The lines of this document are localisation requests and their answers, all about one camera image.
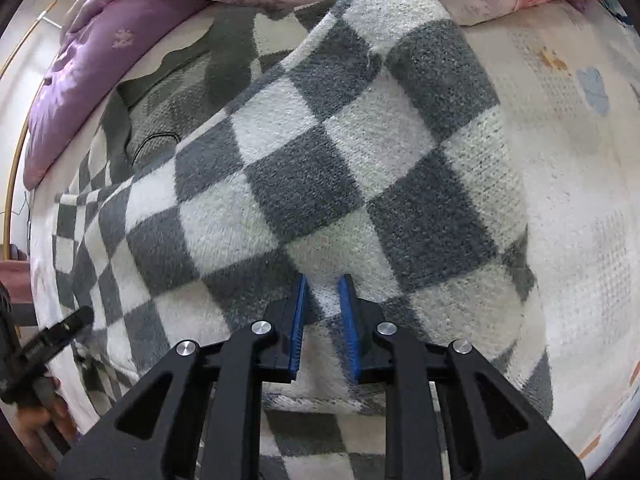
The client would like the grey white checkered knit sweater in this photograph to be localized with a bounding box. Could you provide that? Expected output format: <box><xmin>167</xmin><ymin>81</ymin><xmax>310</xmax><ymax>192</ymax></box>
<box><xmin>53</xmin><ymin>0</ymin><xmax>553</xmax><ymax>479</ymax></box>

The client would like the wooden pole rack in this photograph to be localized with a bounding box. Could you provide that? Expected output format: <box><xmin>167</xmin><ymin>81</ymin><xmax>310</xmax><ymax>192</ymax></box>
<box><xmin>1</xmin><ymin>0</ymin><xmax>58</xmax><ymax>260</ymax></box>

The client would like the white floral bed sheet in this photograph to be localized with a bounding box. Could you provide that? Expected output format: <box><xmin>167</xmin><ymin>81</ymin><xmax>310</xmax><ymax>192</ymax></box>
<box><xmin>30</xmin><ymin>1</ymin><xmax>639</xmax><ymax>474</ymax></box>

